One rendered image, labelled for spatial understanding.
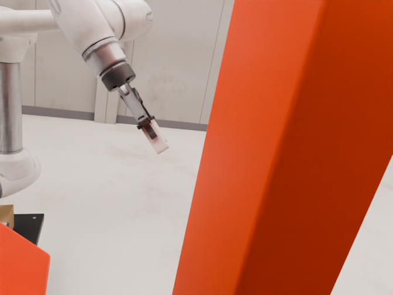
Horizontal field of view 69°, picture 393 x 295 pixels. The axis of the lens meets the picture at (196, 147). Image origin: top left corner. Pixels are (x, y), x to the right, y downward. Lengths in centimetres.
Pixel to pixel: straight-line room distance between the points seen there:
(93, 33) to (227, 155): 45
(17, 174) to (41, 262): 118
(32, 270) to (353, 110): 29
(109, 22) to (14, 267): 58
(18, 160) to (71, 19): 82
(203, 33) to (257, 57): 421
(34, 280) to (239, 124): 23
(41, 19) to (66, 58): 336
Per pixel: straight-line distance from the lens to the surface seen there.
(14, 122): 134
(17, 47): 124
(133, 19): 79
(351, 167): 34
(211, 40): 456
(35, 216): 170
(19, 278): 22
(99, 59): 68
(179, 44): 441
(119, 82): 67
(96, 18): 70
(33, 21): 95
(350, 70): 29
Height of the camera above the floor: 125
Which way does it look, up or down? 19 degrees down
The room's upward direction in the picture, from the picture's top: 12 degrees clockwise
